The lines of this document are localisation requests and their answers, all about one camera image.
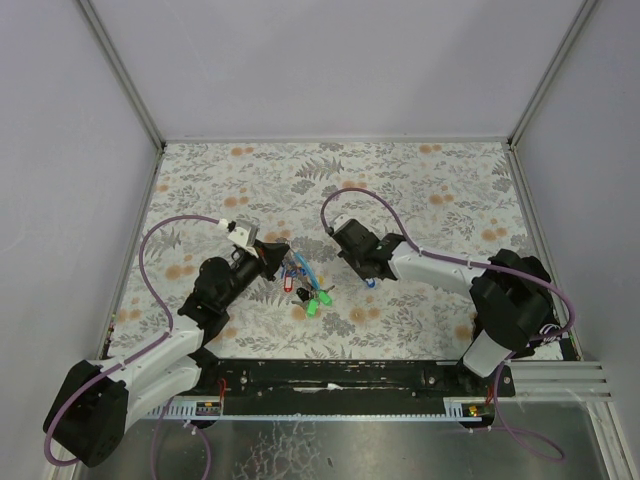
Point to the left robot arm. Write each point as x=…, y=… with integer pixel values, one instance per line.
x=100, y=400

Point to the metal key organizer disc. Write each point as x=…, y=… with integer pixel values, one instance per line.
x=296, y=266

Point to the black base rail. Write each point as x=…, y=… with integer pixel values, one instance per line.
x=443, y=378

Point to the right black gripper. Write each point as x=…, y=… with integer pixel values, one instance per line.
x=357, y=258

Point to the white cable duct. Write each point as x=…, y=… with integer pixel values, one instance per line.
x=410, y=407

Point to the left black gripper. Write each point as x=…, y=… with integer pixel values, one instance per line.
x=267, y=256

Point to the floral table mat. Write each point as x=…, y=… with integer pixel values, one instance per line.
x=457, y=197

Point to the green key tag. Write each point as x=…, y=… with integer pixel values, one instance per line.
x=325, y=298
x=312, y=308

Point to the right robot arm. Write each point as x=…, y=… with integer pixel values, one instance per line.
x=512, y=311

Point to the black key fob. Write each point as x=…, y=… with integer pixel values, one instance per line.
x=303, y=294

